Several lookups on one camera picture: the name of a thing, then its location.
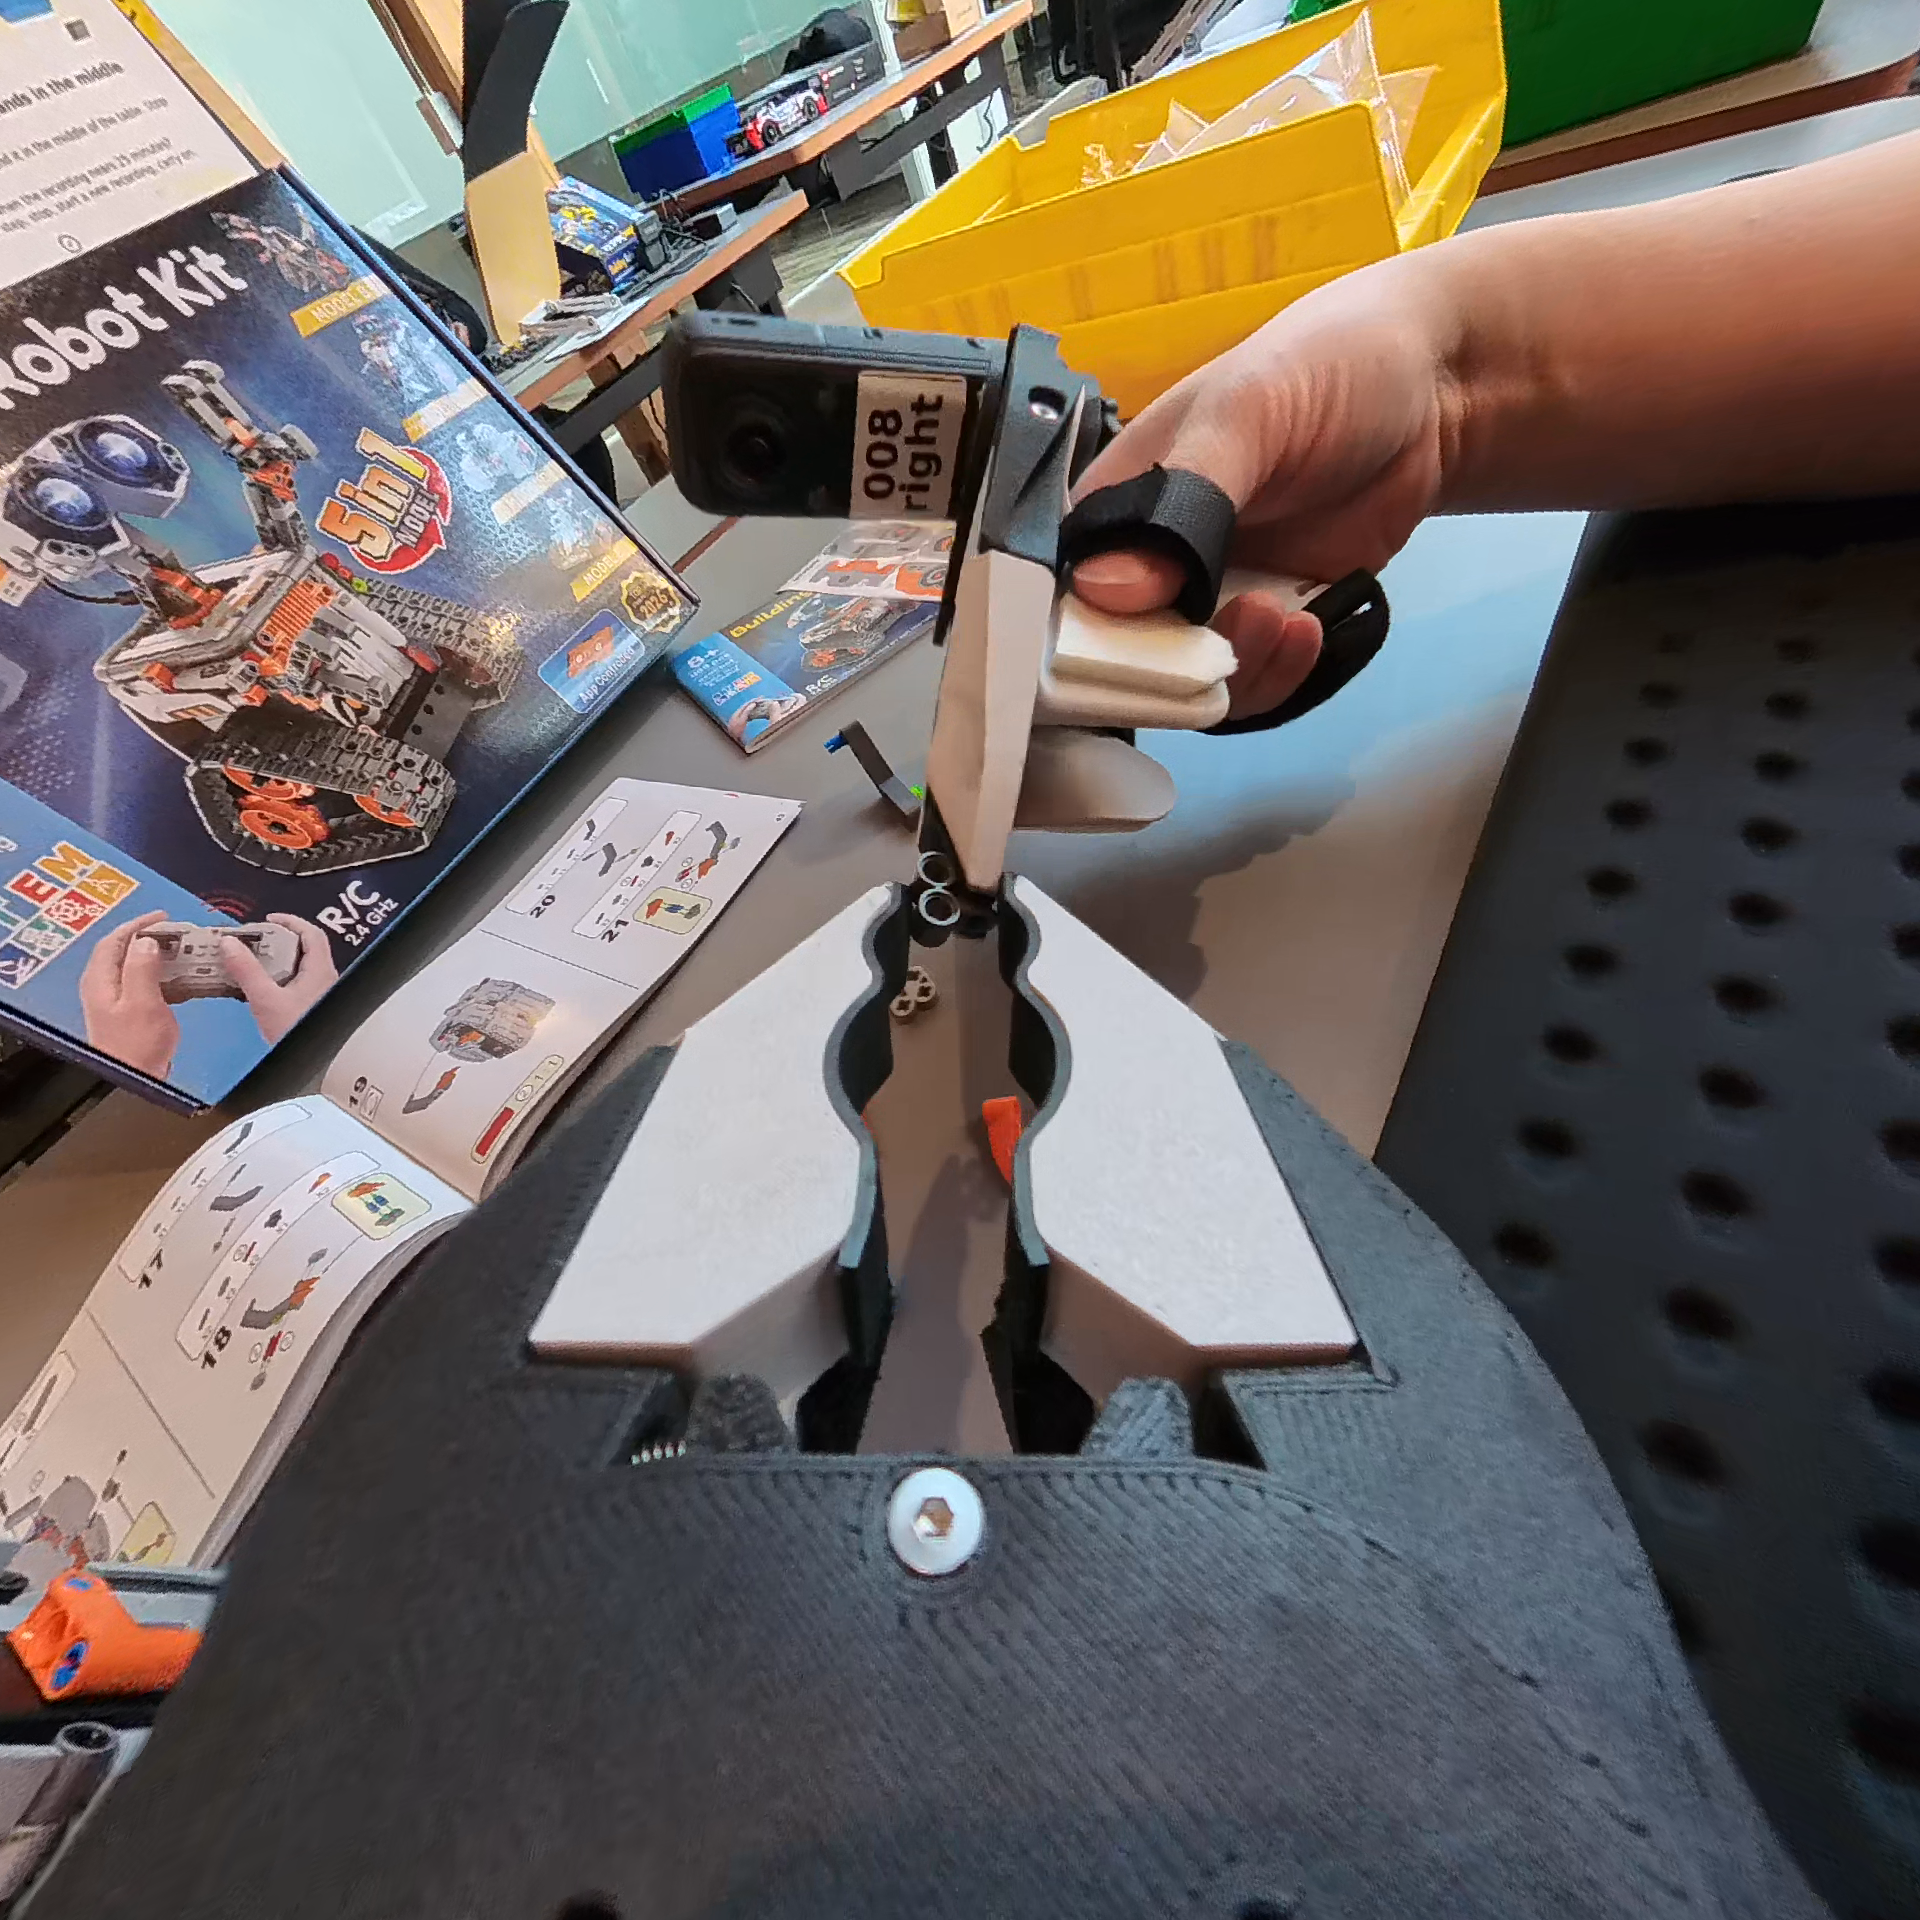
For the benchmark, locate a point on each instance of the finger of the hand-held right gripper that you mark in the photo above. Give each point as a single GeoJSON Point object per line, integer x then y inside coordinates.
{"type": "Point", "coordinates": [997, 705]}

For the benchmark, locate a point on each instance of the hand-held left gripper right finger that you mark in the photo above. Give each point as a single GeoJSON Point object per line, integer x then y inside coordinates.
{"type": "Point", "coordinates": [1172, 1202]}

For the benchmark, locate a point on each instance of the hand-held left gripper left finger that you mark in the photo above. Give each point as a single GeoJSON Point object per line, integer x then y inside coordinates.
{"type": "Point", "coordinates": [704, 1202]}

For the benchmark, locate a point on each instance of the dark grey bent beam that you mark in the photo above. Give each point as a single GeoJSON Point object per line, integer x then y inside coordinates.
{"type": "Point", "coordinates": [878, 758]}

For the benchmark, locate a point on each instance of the dark grey double connector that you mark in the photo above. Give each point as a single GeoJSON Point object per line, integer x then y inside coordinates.
{"type": "Point", "coordinates": [933, 885]}

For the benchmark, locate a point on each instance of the person's right forearm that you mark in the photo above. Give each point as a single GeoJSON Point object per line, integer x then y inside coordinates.
{"type": "Point", "coordinates": [1695, 346]}

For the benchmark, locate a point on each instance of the grey desk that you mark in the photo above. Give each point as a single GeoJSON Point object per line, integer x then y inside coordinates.
{"type": "Point", "coordinates": [1319, 902]}

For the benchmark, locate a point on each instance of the short wooden office desk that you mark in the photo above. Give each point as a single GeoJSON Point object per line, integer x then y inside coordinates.
{"type": "Point", "coordinates": [720, 247]}

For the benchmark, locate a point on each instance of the long wooden office desk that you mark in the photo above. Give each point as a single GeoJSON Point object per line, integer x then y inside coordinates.
{"type": "Point", "coordinates": [932, 77]}

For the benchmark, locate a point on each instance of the person's right hand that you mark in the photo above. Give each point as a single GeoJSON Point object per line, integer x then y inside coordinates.
{"type": "Point", "coordinates": [1319, 421]}

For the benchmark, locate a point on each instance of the orange cone piece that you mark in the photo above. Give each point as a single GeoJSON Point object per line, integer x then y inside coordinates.
{"type": "Point", "coordinates": [1001, 1141]}

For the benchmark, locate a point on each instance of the orange grey sticker sheet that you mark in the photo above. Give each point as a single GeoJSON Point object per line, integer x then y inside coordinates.
{"type": "Point", "coordinates": [862, 570]}

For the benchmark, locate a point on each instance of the small blue manual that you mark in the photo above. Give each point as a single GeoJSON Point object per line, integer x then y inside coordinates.
{"type": "Point", "coordinates": [765, 676]}

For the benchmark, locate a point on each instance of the yellow plastic bin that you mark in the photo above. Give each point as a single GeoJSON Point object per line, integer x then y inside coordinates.
{"type": "Point", "coordinates": [1200, 255]}

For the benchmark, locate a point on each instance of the light grey double connector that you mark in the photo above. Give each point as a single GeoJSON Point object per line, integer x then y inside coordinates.
{"type": "Point", "coordinates": [913, 995]}

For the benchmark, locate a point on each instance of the white instruction booklet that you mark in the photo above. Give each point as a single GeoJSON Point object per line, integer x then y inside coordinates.
{"type": "Point", "coordinates": [452, 1037]}

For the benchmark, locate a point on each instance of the clear plastic bags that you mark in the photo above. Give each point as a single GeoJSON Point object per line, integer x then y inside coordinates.
{"type": "Point", "coordinates": [1245, 106]}

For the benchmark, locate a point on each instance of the toy car box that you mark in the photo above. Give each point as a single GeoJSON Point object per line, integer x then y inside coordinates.
{"type": "Point", "coordinates": [797, 106]}

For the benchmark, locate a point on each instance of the blue green storage bin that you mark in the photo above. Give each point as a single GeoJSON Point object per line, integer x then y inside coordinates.
{"type": "Point", "coordinates": [675, 142]}

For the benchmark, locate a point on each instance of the small colourful toy box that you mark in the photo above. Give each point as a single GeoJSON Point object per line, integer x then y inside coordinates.
{"type": "Point", "coordinates": [600, 234]}

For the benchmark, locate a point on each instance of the cardboard box with black flaps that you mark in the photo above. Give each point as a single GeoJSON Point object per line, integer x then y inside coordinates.
{"type": "Point", "coordinates": [504, 225]}

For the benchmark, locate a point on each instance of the black perforated panel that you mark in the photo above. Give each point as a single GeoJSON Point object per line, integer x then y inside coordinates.
{"type": "Point", "coordinates": [1725, 1050]}

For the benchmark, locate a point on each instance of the blue robot kit box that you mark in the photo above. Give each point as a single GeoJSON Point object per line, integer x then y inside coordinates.
{"type": "Point", "coordinates": [300, 630]}

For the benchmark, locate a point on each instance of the green plastic bin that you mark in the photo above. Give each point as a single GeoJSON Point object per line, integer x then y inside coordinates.
{"type": "Point", "coordinates": [1651, 61]}

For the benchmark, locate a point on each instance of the grey black robot model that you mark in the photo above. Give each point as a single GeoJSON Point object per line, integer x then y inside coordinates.
{"type": "Point", "coordinates": [76, 1636]}

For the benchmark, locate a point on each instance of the printed instruction sheet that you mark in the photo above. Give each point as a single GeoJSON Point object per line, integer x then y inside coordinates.
{"type": "Point", "coordinates": [89, 149]}

